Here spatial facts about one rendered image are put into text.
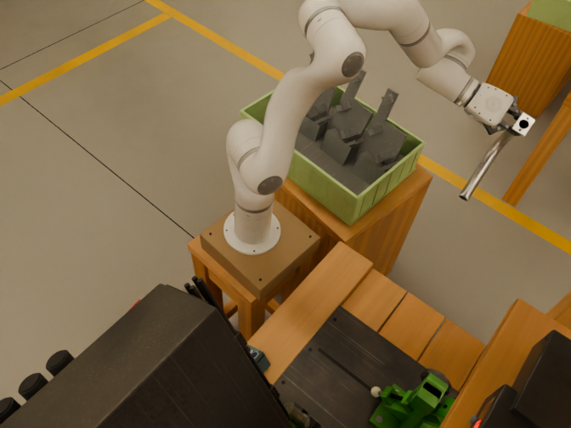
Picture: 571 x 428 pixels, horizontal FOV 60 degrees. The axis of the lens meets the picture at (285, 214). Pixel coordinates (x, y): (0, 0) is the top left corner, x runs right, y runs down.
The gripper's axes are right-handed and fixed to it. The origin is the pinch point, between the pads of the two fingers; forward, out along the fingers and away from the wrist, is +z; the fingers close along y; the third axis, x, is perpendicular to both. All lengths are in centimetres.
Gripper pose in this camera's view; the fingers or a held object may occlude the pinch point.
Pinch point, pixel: (518, 125)
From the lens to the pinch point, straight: 155.6
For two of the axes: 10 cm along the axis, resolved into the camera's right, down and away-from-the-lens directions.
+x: 0.5, 0.7, 10.0
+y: 5.6, -8.3, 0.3
